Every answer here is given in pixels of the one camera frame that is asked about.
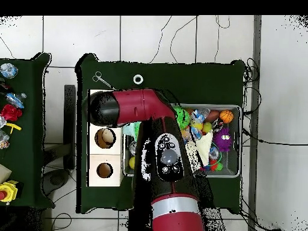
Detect yellow emergency stop button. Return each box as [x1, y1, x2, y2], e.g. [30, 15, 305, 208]
[0, 180, 19, 204]

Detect yellow plastic toy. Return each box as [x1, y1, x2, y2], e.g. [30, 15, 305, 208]
[5, 122, 22, 135]

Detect purple spiky monster toy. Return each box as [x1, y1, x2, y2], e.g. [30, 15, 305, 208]
[213, 127, 233, 153]

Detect red cloth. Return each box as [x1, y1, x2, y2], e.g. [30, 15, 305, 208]
[0, 103, 23, 122]

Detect orange toy basketball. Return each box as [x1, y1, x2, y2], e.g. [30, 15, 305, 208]
[218, 109, 235, 125]

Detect metal scissors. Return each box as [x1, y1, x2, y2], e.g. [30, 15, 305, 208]
[92, 71, 115, 90]

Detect wooden box with three holes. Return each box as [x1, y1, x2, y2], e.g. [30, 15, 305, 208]
[87, 89, 124, 188]

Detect crushed bottle with blue label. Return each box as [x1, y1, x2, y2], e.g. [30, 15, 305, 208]
[5, 92, 28, 109]
[191, 108, 211, 122]

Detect cream knitted cloth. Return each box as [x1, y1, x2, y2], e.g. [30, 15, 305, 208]
[186, 132, 214, 169]

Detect beige foam block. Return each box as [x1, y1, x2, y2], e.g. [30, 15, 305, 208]
[0, 164, 13, 185]

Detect wire mesh bin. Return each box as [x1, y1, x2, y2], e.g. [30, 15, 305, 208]
[122, 103, 242, 179]

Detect clear plastic packet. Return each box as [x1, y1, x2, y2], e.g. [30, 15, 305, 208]
[0, 129, 11, 150]

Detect crushed clear plastic bottle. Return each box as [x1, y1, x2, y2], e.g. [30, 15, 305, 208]
[0, 63, 19, 79]

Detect green spiky ball with eyes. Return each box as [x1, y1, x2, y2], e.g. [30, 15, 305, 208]
[173, 106, 191, 130]

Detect mint green knitted cloth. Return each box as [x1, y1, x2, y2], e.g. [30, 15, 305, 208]
[122, 121, 141, 139]

